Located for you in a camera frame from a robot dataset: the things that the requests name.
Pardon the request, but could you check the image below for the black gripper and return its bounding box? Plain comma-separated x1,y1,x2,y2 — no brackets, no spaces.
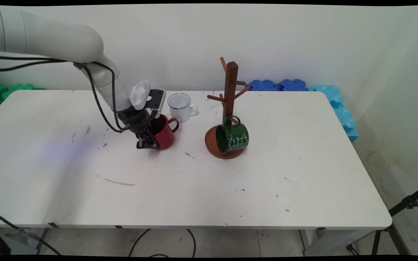
117,108,159,150

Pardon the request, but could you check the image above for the red enamel mug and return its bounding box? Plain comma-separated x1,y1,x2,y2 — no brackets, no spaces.
147,113,180,150

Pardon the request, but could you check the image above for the white enamel mug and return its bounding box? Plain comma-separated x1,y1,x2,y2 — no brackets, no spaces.
167,93,199,123

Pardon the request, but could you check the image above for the green enamel mug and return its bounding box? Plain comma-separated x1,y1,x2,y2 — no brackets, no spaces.
215,115,250,153

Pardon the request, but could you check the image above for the brown wooden mug tree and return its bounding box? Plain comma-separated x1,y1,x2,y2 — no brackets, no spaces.
204,57,252,160

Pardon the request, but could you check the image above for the dark blue foam mat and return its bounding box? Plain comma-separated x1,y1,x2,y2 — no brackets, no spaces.
280,79,310,92
245,79,281,92

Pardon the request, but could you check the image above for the green foam mat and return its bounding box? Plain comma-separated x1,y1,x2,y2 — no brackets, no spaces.
0,83,46,108

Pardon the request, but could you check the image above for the cyan foam mat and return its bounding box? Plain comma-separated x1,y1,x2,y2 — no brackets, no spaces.
309,85,359,143

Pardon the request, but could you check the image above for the white table leg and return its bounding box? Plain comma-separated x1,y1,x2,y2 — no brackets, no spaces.
299,229,376,257

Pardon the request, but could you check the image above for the black tripod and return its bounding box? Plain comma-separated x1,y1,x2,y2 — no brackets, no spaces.
346,181,418,256

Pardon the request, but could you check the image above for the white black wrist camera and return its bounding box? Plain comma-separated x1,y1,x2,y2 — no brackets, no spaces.
130,79,167,119

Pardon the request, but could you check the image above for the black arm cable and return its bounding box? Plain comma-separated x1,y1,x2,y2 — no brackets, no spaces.
0,60,124,129
0,54,126,133

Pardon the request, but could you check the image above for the black floor cable loop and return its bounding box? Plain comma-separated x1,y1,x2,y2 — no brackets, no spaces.
128,228,196,258

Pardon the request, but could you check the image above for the black cable with connector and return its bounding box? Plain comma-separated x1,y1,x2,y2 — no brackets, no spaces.
0,207,62,256

